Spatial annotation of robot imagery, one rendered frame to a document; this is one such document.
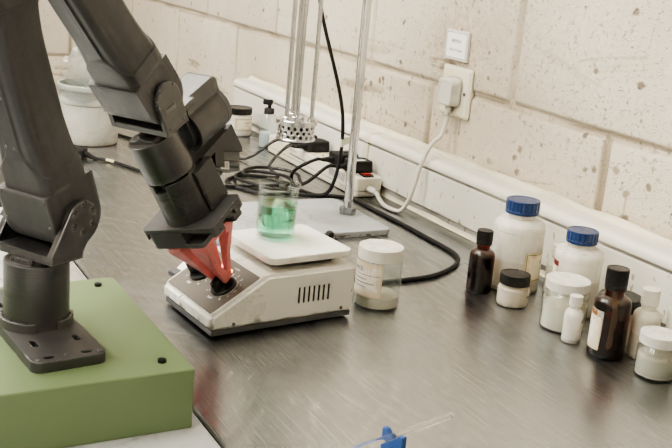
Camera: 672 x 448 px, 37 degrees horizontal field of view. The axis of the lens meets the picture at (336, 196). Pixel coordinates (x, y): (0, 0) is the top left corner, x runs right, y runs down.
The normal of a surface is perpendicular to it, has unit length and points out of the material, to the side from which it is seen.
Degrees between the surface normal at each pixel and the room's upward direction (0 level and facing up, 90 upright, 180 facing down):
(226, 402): 0
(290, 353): 0
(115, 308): 1
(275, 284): 90
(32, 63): 89
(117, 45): 87
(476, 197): 90
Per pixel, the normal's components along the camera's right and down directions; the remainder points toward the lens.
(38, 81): 0.88, 0.17
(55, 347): 0.07, -0.97
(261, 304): 0.55, 0.25
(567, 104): -0.88, 0.04
